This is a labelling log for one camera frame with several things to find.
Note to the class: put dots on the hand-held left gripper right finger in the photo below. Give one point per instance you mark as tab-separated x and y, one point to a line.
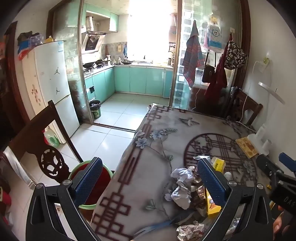
211	183

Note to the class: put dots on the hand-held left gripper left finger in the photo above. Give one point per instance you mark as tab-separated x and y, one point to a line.
89	178

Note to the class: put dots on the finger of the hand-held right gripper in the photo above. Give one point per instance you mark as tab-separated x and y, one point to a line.
266	165
285	158

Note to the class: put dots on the red bin with green rim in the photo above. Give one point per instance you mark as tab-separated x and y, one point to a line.
106	175

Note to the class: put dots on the yellow carton box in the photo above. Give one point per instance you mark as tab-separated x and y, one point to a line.
211	206

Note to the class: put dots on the white tissue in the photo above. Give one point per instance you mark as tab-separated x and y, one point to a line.
181	197
182	175

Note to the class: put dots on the black shoulder bag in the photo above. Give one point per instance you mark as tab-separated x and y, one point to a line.
208	73

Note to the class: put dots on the person's right hand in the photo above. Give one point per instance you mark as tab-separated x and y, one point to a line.
281	222

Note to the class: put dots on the small white cap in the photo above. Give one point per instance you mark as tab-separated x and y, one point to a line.
227	175

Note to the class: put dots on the clear yellow plastic bag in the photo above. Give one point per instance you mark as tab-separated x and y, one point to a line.
219	165

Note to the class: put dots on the brown shiny wrapper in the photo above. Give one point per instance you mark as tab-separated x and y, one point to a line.
197	197

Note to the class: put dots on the yellow patterned booklet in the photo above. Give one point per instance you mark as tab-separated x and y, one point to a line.
247	147

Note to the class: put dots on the white plastic stand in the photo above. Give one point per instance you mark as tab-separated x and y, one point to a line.
260	139

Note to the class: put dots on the crumpled printed paper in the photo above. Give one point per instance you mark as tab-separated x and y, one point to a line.
189	231

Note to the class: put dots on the green detergent bottle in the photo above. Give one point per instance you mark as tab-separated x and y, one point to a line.
52	139

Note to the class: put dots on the plain dark wooden chair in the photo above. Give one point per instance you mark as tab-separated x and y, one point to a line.
248	106

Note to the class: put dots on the carved dark wooden chair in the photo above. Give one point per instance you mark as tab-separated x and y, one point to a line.
34	136

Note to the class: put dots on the green black kitchen bin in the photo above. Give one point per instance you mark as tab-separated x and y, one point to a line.
95	110

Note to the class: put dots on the white lamp head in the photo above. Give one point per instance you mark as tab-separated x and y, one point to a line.
271	90

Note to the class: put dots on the red hanging garment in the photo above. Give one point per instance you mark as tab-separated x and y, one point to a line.
218	78

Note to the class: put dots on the white refrigerator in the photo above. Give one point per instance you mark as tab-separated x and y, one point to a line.
50	81

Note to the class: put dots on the teal lower kitchen cabinets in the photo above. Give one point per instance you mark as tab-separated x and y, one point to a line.
138	78

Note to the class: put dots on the black wok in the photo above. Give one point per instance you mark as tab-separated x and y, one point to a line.
89	64

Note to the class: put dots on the black white patterned bag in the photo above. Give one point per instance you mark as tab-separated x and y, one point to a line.
234	55

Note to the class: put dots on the black frying pan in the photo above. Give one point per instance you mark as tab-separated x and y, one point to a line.
100	61

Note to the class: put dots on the steel pot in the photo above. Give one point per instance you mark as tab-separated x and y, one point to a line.
127	61

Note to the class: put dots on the checked hanging towel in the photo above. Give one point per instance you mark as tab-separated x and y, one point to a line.
192	58

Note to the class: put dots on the range hood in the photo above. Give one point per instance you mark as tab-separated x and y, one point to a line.
92	42

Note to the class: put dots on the blue red bag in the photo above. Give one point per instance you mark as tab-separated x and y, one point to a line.
23	49

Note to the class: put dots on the clear plastic box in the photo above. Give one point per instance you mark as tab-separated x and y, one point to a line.
37	39

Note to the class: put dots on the dark cloth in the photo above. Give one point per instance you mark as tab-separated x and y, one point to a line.
26	36

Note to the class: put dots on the teal upper cabinet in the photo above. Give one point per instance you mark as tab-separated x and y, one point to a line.
104	16

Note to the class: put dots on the white green wall hook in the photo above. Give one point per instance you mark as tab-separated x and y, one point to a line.
266	60

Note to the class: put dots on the silver exhaust duct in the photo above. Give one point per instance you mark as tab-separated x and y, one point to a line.
89	23

